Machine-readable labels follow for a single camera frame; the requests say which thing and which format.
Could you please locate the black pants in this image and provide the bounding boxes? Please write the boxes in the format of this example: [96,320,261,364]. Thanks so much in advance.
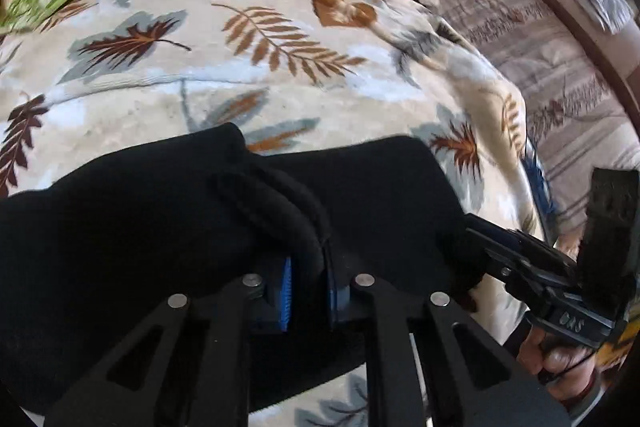
[1,124,483,415]

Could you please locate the leaf pattern cream blanket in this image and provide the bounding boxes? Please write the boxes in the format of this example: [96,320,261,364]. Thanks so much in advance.
[0,0,558,427]

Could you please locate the right hand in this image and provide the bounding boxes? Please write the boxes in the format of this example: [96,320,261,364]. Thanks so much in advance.
[516,233,609,403]

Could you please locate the striped floral bedspread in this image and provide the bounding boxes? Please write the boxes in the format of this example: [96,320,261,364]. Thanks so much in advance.
[439,0,639,234]

